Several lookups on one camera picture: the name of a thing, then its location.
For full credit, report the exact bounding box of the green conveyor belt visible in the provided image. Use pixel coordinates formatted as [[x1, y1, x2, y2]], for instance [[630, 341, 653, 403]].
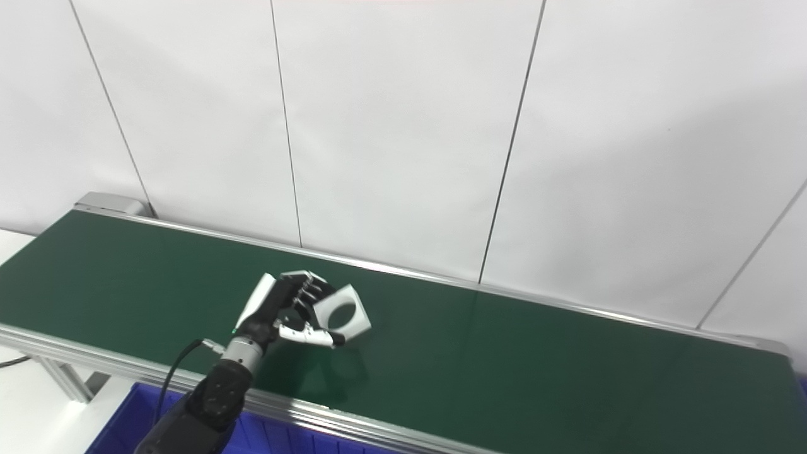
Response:
[[0, 205, 807, 454], [0, 211, 807, 454]]

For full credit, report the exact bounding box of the white square part with hole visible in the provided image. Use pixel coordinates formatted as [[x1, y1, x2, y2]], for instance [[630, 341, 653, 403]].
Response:
[[313, 284, 372, 344]]

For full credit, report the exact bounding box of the blue plastic bin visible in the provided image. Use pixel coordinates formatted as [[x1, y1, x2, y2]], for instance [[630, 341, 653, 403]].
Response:
[[85, 383, 404, 454]]

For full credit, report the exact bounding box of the aluminium conveyor leg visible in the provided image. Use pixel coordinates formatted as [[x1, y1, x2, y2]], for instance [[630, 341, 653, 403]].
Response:
[[35, 356, 112, 404]]

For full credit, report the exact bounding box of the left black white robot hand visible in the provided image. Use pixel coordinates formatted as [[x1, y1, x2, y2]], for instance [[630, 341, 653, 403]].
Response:
[[233, 270, 346, 349]]

